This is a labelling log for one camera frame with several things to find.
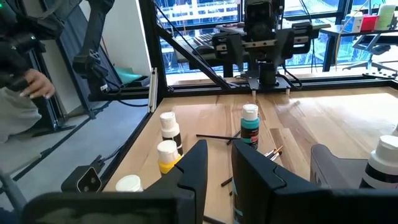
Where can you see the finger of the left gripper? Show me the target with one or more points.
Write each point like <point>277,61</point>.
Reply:
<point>231,42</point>
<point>298,37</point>

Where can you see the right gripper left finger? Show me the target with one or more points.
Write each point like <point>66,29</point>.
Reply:
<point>124,208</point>

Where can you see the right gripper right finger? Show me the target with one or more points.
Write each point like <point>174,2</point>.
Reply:
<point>295,205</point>

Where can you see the white paint bottle black label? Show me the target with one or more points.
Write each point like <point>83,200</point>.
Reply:
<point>170,124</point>
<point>382,161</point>

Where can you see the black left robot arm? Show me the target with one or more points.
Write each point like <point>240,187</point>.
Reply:
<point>268,74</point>

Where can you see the dark purple paint bottle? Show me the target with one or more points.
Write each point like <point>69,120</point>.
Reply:
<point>129,183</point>

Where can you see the small yellow paint bottle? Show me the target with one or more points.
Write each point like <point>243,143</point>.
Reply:
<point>168,155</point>

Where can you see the teal paint bottle black label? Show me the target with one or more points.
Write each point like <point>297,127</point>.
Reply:
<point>250,130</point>

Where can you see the black keyboard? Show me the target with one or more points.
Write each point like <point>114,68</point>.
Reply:
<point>205,39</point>

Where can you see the black computer mouse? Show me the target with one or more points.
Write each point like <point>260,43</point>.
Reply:
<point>205,49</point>

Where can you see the black desk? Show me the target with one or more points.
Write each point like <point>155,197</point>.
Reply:
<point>329,40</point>

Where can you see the dark grey desk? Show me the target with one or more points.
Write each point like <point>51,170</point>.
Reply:
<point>192,60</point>

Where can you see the small white box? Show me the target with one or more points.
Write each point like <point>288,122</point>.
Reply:
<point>354,22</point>

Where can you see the red box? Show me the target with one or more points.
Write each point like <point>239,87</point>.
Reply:
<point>369,23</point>

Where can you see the black pencil near yellow bottle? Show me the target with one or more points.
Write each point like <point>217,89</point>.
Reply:
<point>226,182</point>

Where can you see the grey office chair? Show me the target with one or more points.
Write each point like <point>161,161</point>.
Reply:
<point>373,49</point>

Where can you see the pale green roll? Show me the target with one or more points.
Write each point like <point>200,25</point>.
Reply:
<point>385,17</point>

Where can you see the silver aluminium bar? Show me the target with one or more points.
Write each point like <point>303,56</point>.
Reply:
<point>153,90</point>

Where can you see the teal folded sheet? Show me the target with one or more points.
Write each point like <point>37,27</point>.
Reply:
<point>127,76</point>

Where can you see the grey chair base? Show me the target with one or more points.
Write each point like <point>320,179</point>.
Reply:
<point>12,189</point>

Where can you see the black floor stand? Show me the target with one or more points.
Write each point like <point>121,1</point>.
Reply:
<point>51,112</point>

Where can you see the person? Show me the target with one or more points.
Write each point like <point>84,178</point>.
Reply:
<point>15,115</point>

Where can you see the person's hand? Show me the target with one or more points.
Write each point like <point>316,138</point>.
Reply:
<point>38,84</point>

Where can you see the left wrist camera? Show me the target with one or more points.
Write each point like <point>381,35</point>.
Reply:
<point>259,12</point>

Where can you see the black table-level camera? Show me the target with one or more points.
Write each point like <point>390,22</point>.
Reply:
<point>82,179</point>

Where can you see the black aluminium table frame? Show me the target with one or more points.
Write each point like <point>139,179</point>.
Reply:
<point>342,83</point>

